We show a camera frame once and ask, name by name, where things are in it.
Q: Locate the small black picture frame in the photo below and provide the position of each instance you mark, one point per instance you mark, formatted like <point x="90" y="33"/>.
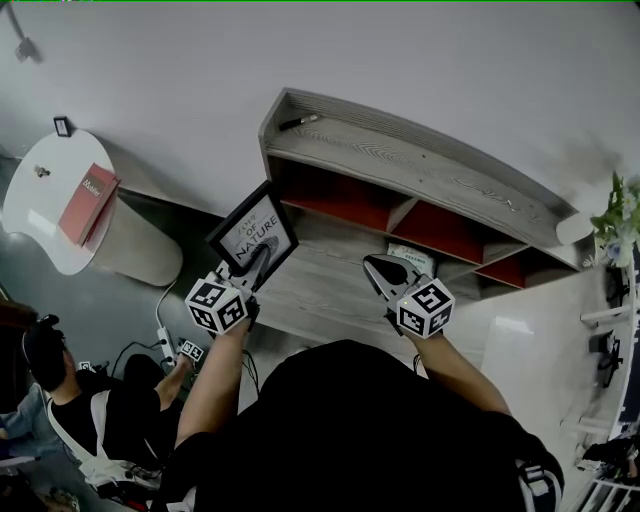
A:
<point x="62" y="126"/>

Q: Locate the person's black shirt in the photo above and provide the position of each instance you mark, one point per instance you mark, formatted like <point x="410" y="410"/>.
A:
<point x="350" y="440"/>

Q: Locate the wooden staircase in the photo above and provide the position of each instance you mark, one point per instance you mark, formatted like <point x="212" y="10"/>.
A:
<point x="17" y="315"/>

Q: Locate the black framed nature picture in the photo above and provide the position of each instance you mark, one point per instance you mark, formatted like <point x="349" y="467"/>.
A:
<point x="260" y="220"/>

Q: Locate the person's right forearm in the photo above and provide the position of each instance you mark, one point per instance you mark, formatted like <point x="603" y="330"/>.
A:
<point x="460" y="375"/>

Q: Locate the black pen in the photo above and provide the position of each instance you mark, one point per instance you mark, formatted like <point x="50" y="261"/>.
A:
<point x="297" y="122"/>

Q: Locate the white vase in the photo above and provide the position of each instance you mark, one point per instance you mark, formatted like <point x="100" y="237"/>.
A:
<point x="575" y="229"/>

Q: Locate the grey wooden wall shelf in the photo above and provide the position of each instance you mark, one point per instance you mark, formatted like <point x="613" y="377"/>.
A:
<point x="400" y="160"/>

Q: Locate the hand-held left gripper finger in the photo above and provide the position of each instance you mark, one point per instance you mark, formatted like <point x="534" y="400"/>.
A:
<point x="259" y="265"/>

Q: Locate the artificial flower bouquet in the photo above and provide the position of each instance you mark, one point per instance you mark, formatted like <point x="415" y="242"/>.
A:
<point x="620" y="225"/>

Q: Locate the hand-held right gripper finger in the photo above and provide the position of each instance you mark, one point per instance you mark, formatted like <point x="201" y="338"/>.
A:
<point x="400" y="267"/>
<point x="382" y="282"/>

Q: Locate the grey wall conduit box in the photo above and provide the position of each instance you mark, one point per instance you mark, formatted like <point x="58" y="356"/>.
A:
<point x="22" y="47"/>

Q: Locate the white round side table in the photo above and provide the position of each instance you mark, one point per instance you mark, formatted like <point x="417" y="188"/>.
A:
<point x="50" y="210"/>

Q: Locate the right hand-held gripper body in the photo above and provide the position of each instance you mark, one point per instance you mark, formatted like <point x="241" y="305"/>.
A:
<point x="425" y="310"/>

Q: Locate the person's left forearm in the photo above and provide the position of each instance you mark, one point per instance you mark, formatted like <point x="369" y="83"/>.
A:
<point x="210" y="380"/>

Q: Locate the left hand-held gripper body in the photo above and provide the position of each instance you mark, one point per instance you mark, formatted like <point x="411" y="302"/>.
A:
<point x="215" y="305"/>

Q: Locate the red book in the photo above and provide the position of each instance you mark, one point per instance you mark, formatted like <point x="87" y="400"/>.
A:
<point x="87" y="205"/>

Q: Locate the white power strip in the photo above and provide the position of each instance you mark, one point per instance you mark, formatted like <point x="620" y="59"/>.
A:
<point x="165" y="345"/>

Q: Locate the white wet wipes pack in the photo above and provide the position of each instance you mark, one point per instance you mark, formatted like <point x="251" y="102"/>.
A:
<point x="410" y="250"/>

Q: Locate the small dark table trinket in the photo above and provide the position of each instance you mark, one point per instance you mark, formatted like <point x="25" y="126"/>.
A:
<point x="42" y="171"/>

